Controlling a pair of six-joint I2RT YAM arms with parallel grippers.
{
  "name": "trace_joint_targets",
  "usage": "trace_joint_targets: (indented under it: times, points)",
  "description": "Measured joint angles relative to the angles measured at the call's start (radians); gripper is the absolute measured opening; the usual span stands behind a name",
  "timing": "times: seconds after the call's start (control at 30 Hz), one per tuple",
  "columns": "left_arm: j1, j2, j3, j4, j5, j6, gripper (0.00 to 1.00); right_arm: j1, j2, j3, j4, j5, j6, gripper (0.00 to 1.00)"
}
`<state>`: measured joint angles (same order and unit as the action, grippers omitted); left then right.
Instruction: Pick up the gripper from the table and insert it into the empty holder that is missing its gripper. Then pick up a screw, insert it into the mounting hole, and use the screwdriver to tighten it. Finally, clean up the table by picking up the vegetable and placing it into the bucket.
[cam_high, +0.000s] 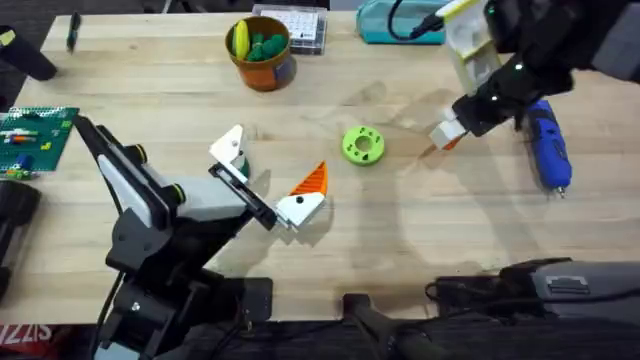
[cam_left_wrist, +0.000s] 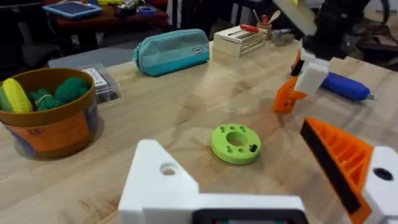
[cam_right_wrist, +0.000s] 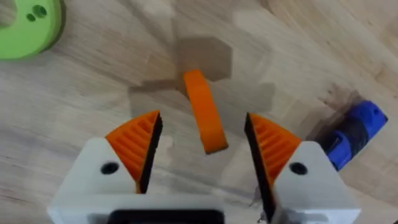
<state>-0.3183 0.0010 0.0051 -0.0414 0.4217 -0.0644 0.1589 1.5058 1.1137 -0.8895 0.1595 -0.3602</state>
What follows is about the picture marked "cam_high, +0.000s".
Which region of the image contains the red printed bag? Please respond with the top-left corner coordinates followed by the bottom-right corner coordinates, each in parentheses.
top-left (0, 323), bottom-right (69, 360)

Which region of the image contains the teal zip pouch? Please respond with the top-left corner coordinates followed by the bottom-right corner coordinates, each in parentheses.
top-left (355, 0), bottom-right (451, 46)

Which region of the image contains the black device at table side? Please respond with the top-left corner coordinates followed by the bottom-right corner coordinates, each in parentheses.
top-left (0, 179), bottom-right (42, 301)

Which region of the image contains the green board with toy blocks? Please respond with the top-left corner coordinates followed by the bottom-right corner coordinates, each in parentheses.
top-left (0, 105), bottom-right (80, 181)

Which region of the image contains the clear plastic parts box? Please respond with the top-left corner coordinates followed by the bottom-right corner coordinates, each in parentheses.
top-left (251, 3), bottom-right (329, 56)

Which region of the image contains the black pen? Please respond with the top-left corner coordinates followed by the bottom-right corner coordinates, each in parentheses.
top-left (65, 10), bottom-right (83, 54)

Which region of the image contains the black cable of right wrist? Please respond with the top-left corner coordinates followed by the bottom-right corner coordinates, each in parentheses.
top-left (387, 0), bottom-right (446, 42)

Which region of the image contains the left wrist upright black plate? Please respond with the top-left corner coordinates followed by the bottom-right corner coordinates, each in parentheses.
top-left (73, 115), bottom-right (171, 230)

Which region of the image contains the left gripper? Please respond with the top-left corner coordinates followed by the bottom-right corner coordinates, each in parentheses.
top-left (124, 123), bottom-right (330, 232)

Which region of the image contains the blue electric screwdriver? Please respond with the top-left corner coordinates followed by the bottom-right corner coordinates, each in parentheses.
top-left (524, 98), bottom-right (574, 200)

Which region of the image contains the black cylinder with yellow label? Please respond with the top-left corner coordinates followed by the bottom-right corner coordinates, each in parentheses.
top-left (0, 24), bottom-right (59, 82)

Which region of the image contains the black stand leg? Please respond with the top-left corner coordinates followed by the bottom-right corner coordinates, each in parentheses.
top-left (342, 293), bottom-right (451, 360)

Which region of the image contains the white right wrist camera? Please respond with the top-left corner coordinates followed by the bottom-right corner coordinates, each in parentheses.
top-left (442, 0), bottom-right (504, 96)

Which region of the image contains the green disc with holes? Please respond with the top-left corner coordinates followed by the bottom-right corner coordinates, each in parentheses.
top-left (341, 125), bottom-right (386, 167)

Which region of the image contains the orange tub with toys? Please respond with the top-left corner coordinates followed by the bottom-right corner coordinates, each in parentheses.
top-left (224, 15), bottom-right (298, 93)

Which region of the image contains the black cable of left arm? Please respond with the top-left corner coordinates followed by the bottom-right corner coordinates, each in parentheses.
top-left (88, 269), bottom-right (126, 360)

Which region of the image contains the black rail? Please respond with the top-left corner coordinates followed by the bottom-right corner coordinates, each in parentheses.
top-left (164, 319), bottom-right (640, 360)

